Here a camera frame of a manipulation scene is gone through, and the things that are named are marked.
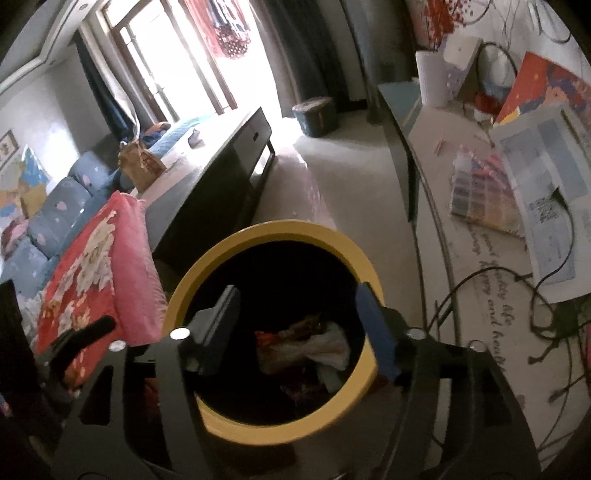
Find red floral blanket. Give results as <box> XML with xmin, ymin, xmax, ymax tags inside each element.
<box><xmin>36</xmin><ymin>192</ymin><xmax>167</xmax><ymax>388</ymax></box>

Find small dark storage stool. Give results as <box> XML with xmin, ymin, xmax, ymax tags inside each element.
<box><xmin>293</xmin><ymin>97</ymin><xmax>339</xmax><ymax>138</ymax></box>

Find pink red cushion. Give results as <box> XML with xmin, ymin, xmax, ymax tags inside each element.
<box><xmin>1</xmin><ymin>216</ymin><xmax>29</xmax><ymax>260</ymax></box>

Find small object on table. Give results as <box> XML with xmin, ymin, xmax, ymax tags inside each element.
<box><xmin>187</xmin><ymin>129</ymin><xmax>204</xmax><ymax>149</ymax></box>

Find yellow rimmed trash bin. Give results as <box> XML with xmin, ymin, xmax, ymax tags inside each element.
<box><xmin>162</xmin><ymin>220</ymin><xmax>380</xmax><ymax>447</ymax></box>

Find yellow cushion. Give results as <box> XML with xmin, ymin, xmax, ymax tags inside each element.
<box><xmin>21</xmin><ymin>183</ymin><xmax>47</xmax><ymax>219</ymax></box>

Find black cable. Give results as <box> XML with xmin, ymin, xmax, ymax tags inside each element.
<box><xmin>427</xmin><ymin>186</ymin><xmax>591</xmax><ymax>455</ymax></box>

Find printed paper sheet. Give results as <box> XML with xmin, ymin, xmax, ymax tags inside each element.
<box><xmin>491</xmin><ymin>102</ymin><xmax>590</xmax><ymax>303</ymax></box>

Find hanging red patterned clothes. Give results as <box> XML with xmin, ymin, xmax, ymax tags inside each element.
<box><xmin>184</xmin><ymin>0</ymin><xmax>250</xmax><ymax>59</ymax></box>

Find china map poster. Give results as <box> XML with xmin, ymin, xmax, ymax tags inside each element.
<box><xmin>1</xmin><ymin>145</ymin><xmax>51</xmax><ymax>219</ymax></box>

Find red painting canvas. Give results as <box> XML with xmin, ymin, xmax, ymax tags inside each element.
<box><xmin>496</xmin><ymin>52</ymin><xmax>590</xmax><ymax>130</ymax></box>

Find brown paper bag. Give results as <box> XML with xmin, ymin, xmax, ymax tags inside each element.
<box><xmin>118</xmin><ymin>140</ymin><xmax>166</xmax><ymax>194</ymax></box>

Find framed scroll picture right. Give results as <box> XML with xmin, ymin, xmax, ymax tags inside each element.
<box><xmin>0</xmin><ymin>130</ymin><xmax>19</xmax><ymax>167</ymax></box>

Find colour swatch card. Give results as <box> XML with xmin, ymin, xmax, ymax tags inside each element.
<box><xmin>450</xmin><ymin>145</ymin><xmax>524</xmax><ymax>238</ymax></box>

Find blue fabric sofa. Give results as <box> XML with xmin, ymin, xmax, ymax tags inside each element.
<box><xmin>0</xmin><ymin>117</ymin><xmax>205</xmax><ymax>301</ymax></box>

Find dark blue curtain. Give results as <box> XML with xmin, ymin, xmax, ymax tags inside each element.
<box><xmin>73</xmin><ymin>32</ymin><xmax>137</xmax><ymax>143</ymax></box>

